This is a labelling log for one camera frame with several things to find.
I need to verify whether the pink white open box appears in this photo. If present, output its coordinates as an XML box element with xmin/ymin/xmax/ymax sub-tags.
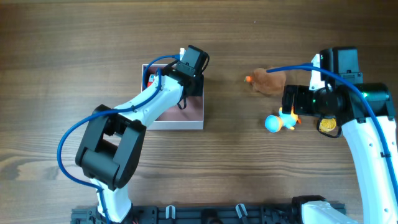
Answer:
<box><xmin>138</xmin><ymin>66</ymin><xmax>204</xmax><ymax>130</ymax></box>

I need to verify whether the left blue cable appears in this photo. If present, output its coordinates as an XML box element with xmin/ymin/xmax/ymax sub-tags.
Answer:
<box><xmin>56</xmin><ymin>54</ymin><xmax>182</xmax><ymax>224</ymax></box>

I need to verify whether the blue orange toy figure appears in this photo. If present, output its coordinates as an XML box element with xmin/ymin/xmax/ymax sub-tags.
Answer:
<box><xmin>264</xmin><ymin>107</ymin><xmax>302</xmax><ymax>133</ymax></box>

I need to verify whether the brown plush toy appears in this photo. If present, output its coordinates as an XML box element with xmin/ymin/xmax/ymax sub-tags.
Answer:
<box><xmin>244</xmin><ymin>68</ymin><xmax>287</xmax><ymax>95</ymax></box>

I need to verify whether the yellow round token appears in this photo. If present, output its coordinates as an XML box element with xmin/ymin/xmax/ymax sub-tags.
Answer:
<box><xmin>318</xmin><ymin>118</ymin><xmax>337</xmax><ymax>133</ymax></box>

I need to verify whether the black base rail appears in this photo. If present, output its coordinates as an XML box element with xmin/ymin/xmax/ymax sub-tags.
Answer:
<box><xmin>70</xmin><ymin>202</ymin><xmax>346</xmax><ymax>224</ymax></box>

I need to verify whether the blue cable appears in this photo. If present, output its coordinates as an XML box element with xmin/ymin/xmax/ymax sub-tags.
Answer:
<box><xmin>56</xmin><ymin>54</ymin><xmax>182</xmax><ymax>224</ymax></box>
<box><xmin>266</xmin><ymin>62</ymin><xmax>398</xmax><ymax>200</ymax></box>

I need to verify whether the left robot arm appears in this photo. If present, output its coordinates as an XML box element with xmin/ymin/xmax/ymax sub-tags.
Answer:
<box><xmin>75</xmin><ymin>45</ymin><xmax>210</xmax><ymax>223</ymax></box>

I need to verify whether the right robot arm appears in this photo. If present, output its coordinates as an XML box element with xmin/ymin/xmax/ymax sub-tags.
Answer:
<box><xmin>282</xmin><ymin>47</ymin><xmax>397</xmax><ymax>223</ymax></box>

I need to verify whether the red toy fire truck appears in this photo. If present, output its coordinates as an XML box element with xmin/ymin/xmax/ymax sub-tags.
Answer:
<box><xmin>144</xmin><ymin>73</ymin><xmax>157</xmax><ymax>89</ymax></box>

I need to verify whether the right blue cable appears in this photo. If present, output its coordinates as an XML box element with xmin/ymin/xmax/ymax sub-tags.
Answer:
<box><xmin>266</xmin><ymin>62</ymin><xmax>398</xmax><ymax>200</ymax></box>

